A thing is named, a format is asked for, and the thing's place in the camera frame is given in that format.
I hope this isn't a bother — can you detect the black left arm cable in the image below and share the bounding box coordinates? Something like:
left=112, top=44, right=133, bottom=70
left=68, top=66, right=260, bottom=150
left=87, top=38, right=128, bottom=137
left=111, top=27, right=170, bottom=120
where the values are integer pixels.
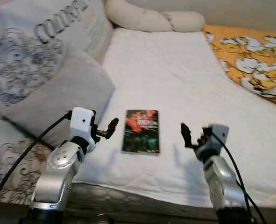
left=0, top=111, right=73, bottom=216

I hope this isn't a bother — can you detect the beige bolster pillow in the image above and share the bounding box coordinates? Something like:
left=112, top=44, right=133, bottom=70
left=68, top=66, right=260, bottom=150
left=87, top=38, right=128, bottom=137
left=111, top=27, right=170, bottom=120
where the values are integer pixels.
left=105, top=0, right=206, bottom=33

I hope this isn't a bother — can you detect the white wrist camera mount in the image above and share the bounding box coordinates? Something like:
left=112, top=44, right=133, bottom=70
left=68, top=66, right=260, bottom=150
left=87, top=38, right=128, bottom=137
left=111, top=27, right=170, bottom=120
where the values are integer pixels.
left=70, top=107, right=96, bottom=153
left=206, top=123, right=230, bottom=154

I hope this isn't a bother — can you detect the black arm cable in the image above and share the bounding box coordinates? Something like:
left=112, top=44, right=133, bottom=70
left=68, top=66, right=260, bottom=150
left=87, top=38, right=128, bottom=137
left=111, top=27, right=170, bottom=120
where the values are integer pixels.
left=211, top=132, right=268, bottom=224
left=0, top=111, right=73, bottom=216

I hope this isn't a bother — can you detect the yellow cartoon egg blanket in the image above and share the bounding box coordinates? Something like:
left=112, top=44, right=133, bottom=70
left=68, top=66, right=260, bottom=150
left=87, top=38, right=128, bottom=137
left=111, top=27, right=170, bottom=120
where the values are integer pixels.
left=203, top=24, right=276, bottom=206

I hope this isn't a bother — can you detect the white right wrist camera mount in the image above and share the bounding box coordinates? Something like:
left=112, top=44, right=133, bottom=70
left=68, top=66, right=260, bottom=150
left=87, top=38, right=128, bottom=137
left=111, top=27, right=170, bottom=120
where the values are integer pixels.
left=206, top=123, right=230, bottom=154

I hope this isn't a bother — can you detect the dark book with red flowers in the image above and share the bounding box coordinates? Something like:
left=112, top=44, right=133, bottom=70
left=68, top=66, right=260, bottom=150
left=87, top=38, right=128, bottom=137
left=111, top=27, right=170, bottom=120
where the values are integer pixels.
left=121, top=109, right=161, bottom=155

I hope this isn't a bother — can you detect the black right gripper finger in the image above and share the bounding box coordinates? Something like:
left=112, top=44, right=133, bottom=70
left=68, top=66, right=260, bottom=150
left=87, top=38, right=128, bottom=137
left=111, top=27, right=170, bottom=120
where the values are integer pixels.
left=180, top=122, right=194, bottom=149

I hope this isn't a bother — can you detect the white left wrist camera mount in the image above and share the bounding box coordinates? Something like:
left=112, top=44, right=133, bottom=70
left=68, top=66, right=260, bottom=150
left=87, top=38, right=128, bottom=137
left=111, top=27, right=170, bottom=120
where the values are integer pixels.
left=70, top=107, right=96, bottom=153

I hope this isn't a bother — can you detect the grey pillow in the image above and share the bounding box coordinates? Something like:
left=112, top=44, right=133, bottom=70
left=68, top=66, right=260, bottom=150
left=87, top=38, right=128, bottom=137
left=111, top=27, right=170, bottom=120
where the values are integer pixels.
left=0, top=44, right=116, bottom=149

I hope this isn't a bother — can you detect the grey quilted mattress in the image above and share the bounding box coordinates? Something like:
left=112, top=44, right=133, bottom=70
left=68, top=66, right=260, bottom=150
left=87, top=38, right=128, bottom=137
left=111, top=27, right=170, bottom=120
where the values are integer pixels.
left=65, top=181, right=276, bottom=223

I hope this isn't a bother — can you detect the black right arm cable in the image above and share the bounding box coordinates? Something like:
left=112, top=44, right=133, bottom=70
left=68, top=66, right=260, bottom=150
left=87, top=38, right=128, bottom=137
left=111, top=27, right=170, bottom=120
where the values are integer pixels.
left=211, top=132, right=268, bottom=224

